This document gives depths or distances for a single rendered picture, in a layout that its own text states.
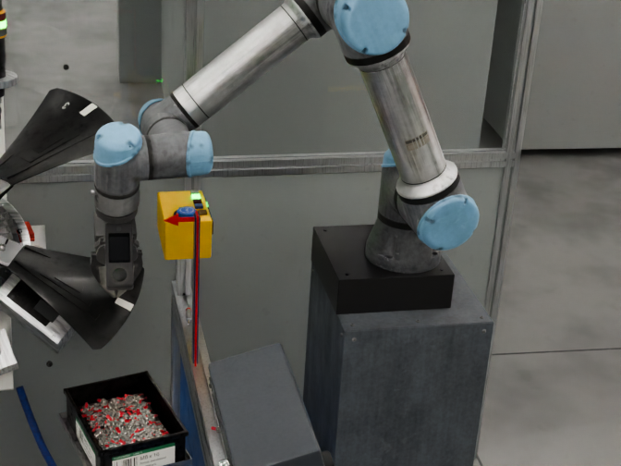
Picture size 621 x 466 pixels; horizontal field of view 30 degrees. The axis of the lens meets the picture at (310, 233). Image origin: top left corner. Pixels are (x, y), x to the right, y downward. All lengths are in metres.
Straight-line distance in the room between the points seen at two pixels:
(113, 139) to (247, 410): 0.55
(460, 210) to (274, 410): 0.68
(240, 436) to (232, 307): 1.62
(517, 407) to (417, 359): 1.62
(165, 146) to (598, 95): 4.14
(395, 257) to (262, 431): 0.83
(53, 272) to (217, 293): 1.02
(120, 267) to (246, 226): 1.07
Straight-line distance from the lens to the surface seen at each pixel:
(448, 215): 2.08
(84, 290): 2.12
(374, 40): 1.89
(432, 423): 2.38
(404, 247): 2.25
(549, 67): 5.71
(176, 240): 2.45
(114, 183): 1.92
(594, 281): 4.75
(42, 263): 2.15
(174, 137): 1.93
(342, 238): 2.38
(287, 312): 3.16
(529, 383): 4.01
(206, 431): 2.16
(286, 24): 2.02
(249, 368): 1.63
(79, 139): 2.18
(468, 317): 2.29
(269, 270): 3.08
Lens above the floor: 2.12
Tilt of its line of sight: 26 degrees down
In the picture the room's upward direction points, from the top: 4 degrees clockwise
